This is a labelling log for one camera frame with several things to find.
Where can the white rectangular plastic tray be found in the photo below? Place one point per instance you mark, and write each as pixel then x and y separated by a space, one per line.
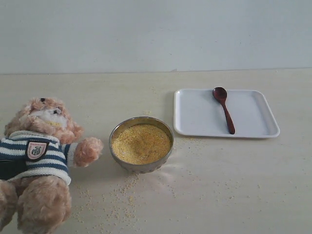
pixel 198 114

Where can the steel bowl of yellow millet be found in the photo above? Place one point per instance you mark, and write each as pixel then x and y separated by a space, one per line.
pixel 141 144

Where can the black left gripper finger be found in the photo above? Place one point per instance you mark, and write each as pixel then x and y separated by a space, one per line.
pixel 11 168

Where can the tan teddy bear striped sweater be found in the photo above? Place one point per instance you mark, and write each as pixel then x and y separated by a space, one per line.
pixel 44 135

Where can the dark brown wooden spoon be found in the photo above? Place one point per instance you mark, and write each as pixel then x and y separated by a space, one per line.
pixel 220 95

